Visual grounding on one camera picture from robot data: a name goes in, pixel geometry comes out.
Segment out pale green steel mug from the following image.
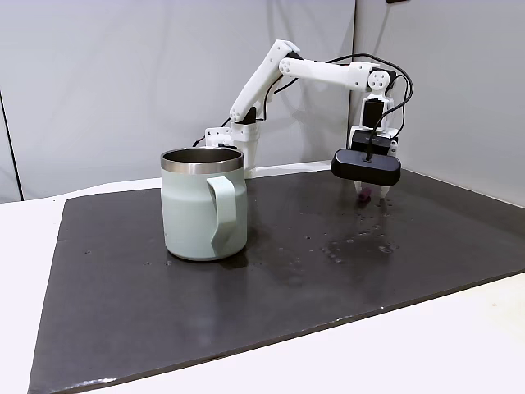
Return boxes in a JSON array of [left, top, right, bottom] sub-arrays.
[[159, 148, 249, 263]]

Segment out black rubber table mat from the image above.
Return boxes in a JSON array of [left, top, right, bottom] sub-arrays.
[[27, 167, 525, 394]]

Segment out black oval camera box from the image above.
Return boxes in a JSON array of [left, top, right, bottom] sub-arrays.
[[330, 148, 402, 187]]

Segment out black camera cable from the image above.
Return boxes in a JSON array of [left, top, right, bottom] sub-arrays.
[[326, 53, 414, 162]]

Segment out black base power cable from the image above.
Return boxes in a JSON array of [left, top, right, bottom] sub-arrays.
[[191, 117, 232, 148]]

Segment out black arm motor cable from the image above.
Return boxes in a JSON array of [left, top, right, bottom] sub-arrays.
[[262, 76, 299, 122]]

